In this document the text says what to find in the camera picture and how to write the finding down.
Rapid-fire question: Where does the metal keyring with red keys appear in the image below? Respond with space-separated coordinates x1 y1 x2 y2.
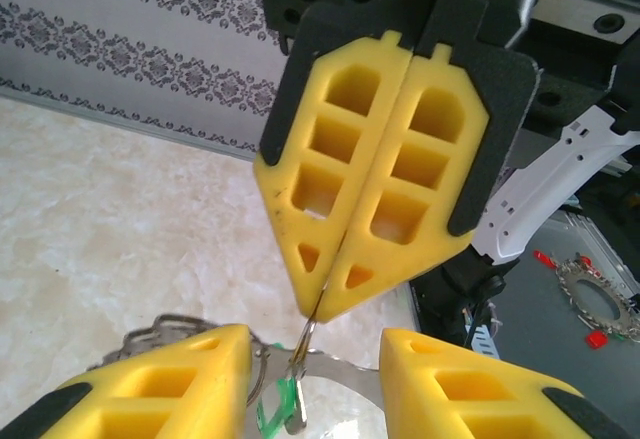
553 254 640 344

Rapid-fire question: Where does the slotted white cable duct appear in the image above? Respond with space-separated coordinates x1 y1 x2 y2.
463 321 502 360

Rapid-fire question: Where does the green key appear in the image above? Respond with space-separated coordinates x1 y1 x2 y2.
256 376 304 433

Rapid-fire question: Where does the large metal keyring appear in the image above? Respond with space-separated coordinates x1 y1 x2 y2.
87 312 386 435

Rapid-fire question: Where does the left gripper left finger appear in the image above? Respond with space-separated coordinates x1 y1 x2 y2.
0 323 251 439

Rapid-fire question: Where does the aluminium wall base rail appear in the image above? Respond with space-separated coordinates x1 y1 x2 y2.
0 83 259 163

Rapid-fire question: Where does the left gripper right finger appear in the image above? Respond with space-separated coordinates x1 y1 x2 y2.
379 327 634 439

